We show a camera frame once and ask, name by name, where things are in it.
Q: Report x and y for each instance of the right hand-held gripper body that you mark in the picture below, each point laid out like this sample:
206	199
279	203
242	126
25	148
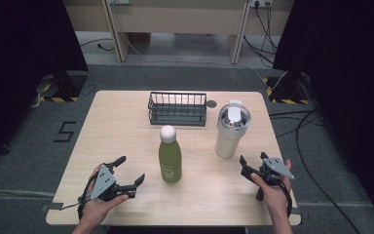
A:
272	170

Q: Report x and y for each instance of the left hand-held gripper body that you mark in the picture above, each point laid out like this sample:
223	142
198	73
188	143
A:
105	183

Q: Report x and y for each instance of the green bottle with white cap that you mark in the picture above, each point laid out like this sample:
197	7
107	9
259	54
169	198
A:
169	156

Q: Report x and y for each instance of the white tumbler with clear lid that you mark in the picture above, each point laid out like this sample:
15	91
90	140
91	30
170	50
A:
231	130

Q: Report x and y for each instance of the person's left hand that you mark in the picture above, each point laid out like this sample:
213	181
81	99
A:
101	203

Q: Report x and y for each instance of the person's right hand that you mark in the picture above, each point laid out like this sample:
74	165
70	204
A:
274	195

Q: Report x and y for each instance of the grey tape strip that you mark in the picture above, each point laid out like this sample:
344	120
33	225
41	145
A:
300	213
52	206

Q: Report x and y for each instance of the stand base with hazard stripes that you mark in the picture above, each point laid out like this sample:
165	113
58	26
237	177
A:
287	91
63	87

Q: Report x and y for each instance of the round grey table grommet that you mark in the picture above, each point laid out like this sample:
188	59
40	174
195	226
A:
211	104

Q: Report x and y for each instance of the black curtain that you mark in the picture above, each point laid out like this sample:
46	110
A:
347	81
19	65

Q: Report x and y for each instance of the beige background desk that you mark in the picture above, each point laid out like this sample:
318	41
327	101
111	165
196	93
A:
175	16

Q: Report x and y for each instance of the white wall socket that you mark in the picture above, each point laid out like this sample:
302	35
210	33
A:
261	3

